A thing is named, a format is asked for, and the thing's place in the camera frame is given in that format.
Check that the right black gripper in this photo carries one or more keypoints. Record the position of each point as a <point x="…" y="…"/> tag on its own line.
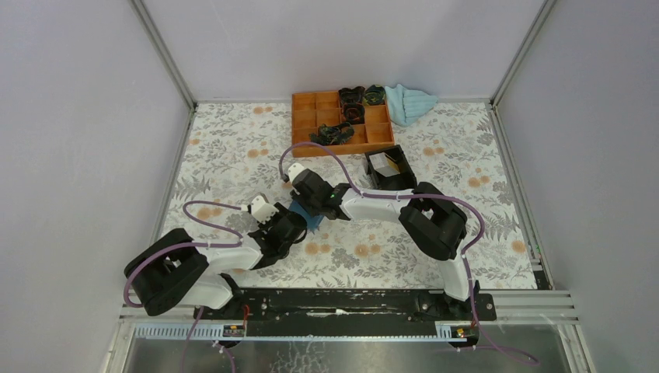
<point x="295" y="193"/>

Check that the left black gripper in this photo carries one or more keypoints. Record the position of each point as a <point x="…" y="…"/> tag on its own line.
<point x="274" y="217"/>

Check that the blue leather card holder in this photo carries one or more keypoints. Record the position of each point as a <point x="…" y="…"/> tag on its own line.
<point x="313" y="221"/>

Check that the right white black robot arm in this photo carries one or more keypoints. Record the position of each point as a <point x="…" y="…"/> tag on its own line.
<point x="437" y="226"/>

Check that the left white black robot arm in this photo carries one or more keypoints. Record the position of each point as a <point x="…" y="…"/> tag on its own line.
<point x="176" y="270"/>

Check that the white card in box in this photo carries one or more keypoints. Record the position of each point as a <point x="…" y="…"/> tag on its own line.
<point x="378" y="162"/>

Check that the gold card in box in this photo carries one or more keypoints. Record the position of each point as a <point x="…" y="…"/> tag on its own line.
<point x="392" y="167"/>

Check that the black card box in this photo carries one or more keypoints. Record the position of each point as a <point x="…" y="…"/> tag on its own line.
<point x="404" y="181"/>

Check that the black tangled band pile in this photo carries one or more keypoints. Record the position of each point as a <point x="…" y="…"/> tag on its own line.
<point x="332" y="135"/>

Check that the black rolled band centre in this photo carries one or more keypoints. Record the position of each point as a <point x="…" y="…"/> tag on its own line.
<point x="353" y="113"/>

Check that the black rolled band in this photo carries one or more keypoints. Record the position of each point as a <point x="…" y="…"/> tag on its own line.
<point x="353" y="113"/>
<point x="374" y="95"/>
<point x="351" y="95"/>

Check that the black rolled band left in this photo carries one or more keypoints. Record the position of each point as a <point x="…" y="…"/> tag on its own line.
<point x="351" y="95"/>

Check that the black rolled band top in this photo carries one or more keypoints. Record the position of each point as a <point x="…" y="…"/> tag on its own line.
<point x="374" y="95"/>

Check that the light blue folded cloth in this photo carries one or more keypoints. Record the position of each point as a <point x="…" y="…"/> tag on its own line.
<point x="407" y="106"/>

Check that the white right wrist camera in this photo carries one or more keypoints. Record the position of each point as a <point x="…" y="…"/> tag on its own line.
<point x="295" y="170"/>

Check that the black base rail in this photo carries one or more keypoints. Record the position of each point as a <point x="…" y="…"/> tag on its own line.
<point x="298" y="312"/>

